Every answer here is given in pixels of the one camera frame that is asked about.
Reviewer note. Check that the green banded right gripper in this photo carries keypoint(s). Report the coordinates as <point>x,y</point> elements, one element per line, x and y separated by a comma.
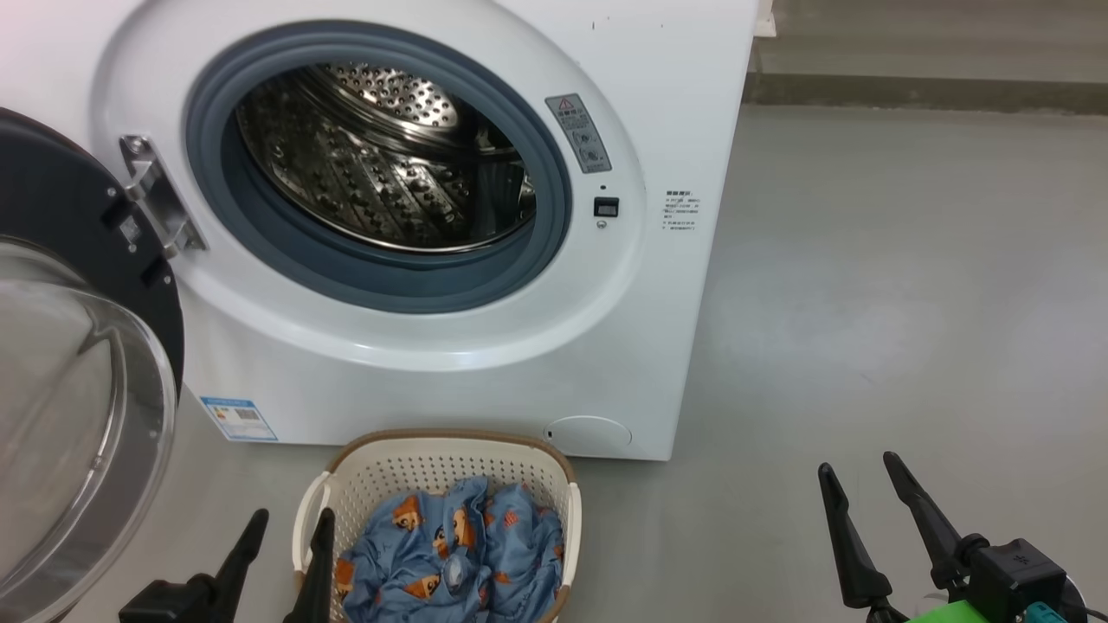
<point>948,614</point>

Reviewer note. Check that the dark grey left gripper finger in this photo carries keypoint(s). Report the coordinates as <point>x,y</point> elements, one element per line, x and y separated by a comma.
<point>318,580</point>
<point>238,571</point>

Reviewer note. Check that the blue bear print garment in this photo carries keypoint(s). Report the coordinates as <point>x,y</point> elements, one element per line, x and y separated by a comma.
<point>398,562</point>
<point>519,554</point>

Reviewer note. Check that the black glass washing machine door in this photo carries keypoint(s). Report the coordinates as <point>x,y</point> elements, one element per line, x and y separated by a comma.
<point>52,415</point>

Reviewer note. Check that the cream perforated laundry basket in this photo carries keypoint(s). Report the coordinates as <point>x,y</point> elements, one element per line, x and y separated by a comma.
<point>433,463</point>

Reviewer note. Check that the grey rubber door gasket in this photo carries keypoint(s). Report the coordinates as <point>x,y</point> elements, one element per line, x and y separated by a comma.
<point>389,281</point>

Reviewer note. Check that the white washing machine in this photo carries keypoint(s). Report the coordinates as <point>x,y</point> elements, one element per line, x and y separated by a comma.
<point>658,346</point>

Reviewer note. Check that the steel door hinge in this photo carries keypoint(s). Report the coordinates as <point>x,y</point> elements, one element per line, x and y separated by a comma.
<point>160,203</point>

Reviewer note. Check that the black door latch socket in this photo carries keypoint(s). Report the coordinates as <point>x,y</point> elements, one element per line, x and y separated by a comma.
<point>606,207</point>

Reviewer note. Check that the blue energy label sticker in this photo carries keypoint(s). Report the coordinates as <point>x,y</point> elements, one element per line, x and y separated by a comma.
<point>239,420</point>

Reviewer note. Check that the round white filter cover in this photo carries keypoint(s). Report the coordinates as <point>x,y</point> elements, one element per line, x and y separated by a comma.
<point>589,434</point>

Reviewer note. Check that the small printed text sticker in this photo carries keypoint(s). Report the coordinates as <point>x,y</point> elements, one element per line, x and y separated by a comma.
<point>680,210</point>

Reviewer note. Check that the grey warning sticker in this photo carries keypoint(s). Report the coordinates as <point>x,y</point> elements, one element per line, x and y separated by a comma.
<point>578,132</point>

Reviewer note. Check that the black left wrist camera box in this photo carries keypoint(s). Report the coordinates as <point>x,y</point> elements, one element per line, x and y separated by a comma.
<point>169,604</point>

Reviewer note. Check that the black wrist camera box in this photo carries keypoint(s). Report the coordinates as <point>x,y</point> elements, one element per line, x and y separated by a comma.
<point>169,604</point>
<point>1017,571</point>

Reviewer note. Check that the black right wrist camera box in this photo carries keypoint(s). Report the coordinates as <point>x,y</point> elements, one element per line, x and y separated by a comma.
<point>1017,571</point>

